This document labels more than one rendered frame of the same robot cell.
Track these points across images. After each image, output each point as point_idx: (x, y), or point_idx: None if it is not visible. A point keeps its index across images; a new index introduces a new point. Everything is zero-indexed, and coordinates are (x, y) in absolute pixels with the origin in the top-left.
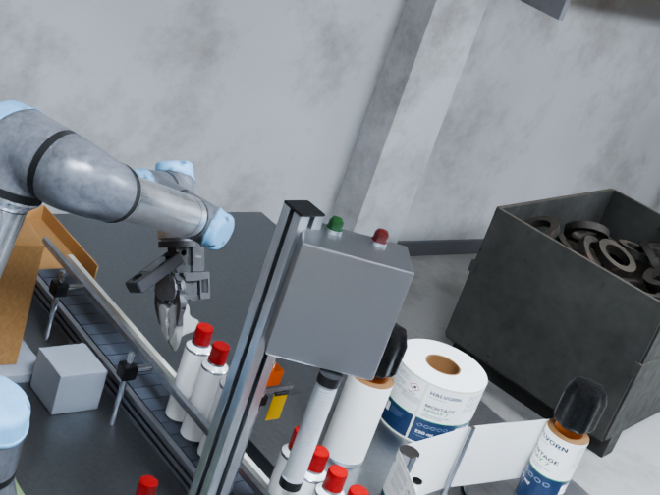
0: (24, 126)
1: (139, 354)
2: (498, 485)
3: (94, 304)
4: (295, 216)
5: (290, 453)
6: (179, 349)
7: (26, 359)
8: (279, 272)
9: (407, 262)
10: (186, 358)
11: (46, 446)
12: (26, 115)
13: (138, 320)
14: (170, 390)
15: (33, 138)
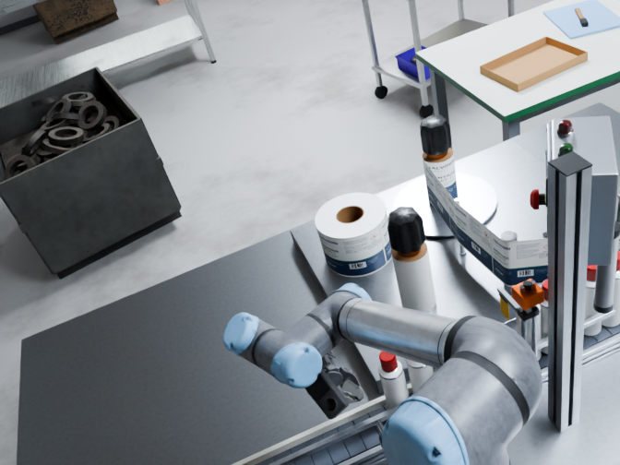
0: (479, 411)
1: (357, 431)
2: (433, 218)
3: None
4: (585, 172)
5: (604, 292)
6: (267, 416)
7: None
8: (587, 217)
9: (591, 118)
10: (399, 383)
11: None
12: (457, 408)
13: (223, 449)
14: None
15: (500, 401)
